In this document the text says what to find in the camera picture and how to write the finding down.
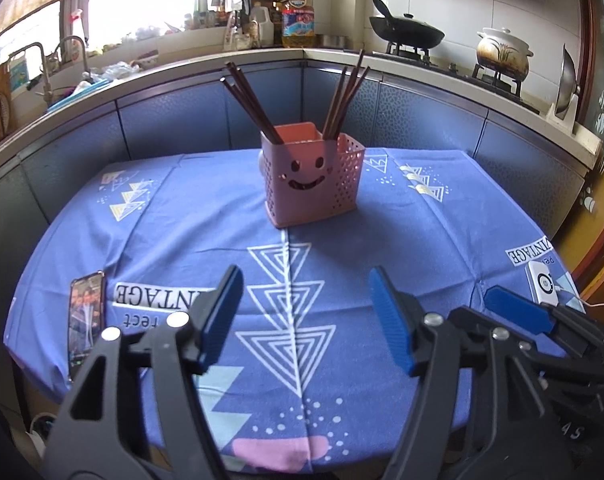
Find blue kitchen cabinets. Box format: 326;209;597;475
0;55;602;332

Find steel kitchen faucet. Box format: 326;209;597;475
8;41;53;107

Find white power bank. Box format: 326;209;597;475
526;261;559;307

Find smartphone on table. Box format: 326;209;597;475
67;271;105;382

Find blue patterned tablecloth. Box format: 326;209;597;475
4;148;576;474

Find steel pot lid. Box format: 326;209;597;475
555;46;580;119

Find gas stove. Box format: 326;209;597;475
371;41;540;115

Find pink smiley utensil holder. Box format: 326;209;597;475
259;122;365;229

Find ceramic clay pot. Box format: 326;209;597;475
477;27;534;82

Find dark chopstick bundle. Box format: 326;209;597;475
332;67;369;140
323;50;364;140
323;66;347;141
219;76;280;146
225;60;285;146
229;63;283;143

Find black wok on stove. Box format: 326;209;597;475
369;0;445;50

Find small steel bowl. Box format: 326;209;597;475
316;34;349;50

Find white plastic jug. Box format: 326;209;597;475
251;6;275;48

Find cooking oil bottle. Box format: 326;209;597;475
281;0;315;48

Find white charging cable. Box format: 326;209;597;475
556;286;604;311

